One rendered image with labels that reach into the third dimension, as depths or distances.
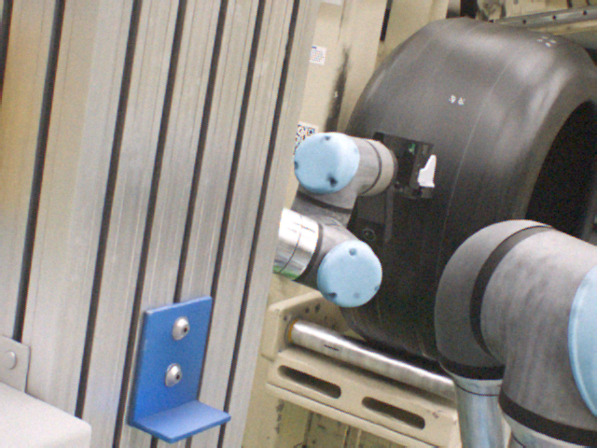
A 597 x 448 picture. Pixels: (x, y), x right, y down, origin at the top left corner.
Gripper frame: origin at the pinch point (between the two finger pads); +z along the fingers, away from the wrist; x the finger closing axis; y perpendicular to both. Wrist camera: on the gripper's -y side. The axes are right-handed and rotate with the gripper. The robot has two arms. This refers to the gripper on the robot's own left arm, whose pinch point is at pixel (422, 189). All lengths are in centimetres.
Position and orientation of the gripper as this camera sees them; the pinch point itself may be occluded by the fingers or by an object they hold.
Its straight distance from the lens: 175.4
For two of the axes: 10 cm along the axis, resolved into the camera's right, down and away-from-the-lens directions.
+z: 4.7, 0.1, 8.8
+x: -8.5, -2.6, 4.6
